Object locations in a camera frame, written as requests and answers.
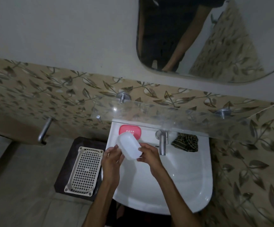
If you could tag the white plastic perforated basket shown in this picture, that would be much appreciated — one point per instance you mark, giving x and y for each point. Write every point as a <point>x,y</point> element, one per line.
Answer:
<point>85,172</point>

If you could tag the chrome wall tap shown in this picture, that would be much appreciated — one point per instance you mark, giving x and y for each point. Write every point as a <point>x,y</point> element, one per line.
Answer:
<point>44,130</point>

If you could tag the pink soap dish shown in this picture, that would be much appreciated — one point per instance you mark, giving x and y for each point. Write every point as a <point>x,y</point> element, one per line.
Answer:
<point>127,128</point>

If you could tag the white wash basin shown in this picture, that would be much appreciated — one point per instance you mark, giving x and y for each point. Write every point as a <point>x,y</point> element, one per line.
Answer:
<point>184,177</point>

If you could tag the chrome basin faucet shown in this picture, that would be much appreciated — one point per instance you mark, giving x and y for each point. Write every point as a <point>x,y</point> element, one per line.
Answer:
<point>162,144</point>

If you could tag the chrome shelf mount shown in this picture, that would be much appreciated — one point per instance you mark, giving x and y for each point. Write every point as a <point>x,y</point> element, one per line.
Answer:
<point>222,113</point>
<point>122,96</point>

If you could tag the person's left forearm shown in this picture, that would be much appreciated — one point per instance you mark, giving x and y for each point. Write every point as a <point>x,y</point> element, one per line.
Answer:
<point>101,205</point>

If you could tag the checkered cleaning cloth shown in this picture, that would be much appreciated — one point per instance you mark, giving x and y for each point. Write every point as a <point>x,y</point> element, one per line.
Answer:
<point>185,143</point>

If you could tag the rounded wall mirror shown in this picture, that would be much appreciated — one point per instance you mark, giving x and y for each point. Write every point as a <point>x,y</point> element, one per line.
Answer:
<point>234,33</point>

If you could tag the clear glass shelf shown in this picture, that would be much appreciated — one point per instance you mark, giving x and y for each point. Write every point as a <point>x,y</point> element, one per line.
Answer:
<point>186,118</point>

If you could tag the person's left hand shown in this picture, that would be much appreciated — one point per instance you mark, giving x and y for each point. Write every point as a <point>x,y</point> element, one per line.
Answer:
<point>111,165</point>

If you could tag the dark stool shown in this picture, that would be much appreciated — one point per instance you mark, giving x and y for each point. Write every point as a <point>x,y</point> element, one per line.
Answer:
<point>66,172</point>

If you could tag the white soap dish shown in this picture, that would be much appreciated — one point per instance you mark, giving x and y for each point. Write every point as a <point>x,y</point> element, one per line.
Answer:
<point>130,146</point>

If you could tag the person's right forearm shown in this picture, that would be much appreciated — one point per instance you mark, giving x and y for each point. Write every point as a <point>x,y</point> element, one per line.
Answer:
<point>174,200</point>

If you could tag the person's right hand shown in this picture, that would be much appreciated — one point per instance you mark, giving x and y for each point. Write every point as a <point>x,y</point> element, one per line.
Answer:
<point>151,158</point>

